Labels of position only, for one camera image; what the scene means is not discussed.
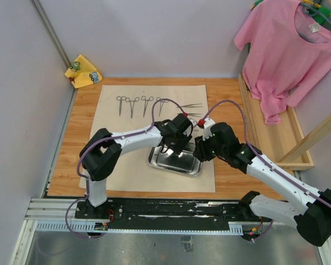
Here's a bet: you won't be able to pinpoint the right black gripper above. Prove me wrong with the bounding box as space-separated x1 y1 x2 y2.
193 130 227 162

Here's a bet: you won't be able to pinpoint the steel surgical forceps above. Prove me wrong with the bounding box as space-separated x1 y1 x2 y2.
180 103 203 108

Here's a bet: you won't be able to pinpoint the stainless steel tray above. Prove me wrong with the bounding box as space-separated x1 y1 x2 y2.
148 142 201 177

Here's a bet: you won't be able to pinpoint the long steel hemostat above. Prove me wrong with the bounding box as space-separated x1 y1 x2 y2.
156 97 169 116

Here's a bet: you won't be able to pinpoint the steel hemostat clamp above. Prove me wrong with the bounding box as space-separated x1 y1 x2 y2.
141 96 154 117

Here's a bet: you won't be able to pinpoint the beige cloth wrap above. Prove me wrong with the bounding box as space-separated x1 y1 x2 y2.
90 85 215 193

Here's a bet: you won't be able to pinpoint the steel surgical scissors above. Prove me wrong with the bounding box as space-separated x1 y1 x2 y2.
116 96 129 116

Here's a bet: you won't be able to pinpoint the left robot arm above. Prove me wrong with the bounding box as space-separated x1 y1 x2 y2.
77 114 196 219

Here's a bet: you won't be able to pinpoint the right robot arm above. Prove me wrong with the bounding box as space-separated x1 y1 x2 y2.
193 118 331 247

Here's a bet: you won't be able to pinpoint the pink t-shirt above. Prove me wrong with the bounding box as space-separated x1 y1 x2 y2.
234 1 331 125

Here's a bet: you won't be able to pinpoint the yellow printed cloth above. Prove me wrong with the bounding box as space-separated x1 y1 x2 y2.
65 54 103 89

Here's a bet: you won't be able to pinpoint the wooden pole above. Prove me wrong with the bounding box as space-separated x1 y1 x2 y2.
279 113 331 163

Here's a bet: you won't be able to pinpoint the green clothes hanger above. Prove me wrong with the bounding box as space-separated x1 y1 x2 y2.
300 1 331 27

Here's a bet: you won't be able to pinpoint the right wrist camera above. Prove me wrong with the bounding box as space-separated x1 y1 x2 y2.
197 118 216 141

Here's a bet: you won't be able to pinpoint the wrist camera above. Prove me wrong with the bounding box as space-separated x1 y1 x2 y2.
183 112 197 136
197 118 216 141

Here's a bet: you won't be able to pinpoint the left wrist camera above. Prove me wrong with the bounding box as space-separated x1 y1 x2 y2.
183 112 197 136

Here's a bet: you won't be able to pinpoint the wooden tray frame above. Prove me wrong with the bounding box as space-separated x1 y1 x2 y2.
238 74 314 171

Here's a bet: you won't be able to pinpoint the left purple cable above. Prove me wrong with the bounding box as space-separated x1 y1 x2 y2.
65 98 189 240

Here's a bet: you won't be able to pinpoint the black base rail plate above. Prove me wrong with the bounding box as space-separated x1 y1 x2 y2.
74 198 262 231

